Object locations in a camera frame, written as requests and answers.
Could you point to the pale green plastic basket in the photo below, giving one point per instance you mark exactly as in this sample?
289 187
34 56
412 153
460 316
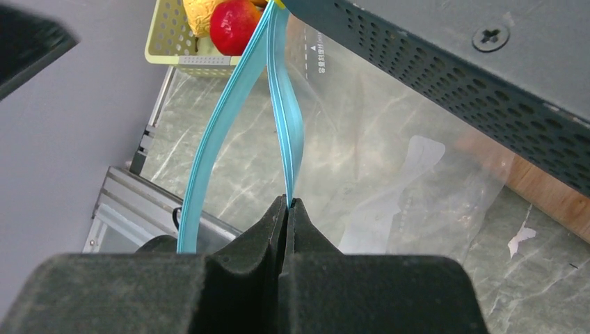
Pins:
171 42

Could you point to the aluminium frame rail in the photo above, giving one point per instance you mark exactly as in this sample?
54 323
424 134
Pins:
142 200

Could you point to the yellow lemon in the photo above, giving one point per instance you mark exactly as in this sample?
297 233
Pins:
198 14

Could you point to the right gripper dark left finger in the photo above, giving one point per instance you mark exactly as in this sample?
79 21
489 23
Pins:
156 290

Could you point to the grey network switch box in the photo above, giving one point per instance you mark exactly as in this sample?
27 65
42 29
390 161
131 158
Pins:
518 71

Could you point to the clear zip bag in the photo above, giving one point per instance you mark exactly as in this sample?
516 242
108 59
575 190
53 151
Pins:
377 176

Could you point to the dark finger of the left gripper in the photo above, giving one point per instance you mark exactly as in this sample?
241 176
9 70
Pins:
29 43

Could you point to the wooden board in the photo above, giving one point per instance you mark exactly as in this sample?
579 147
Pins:
554 198

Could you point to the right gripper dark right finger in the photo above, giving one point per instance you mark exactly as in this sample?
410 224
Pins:
322 290

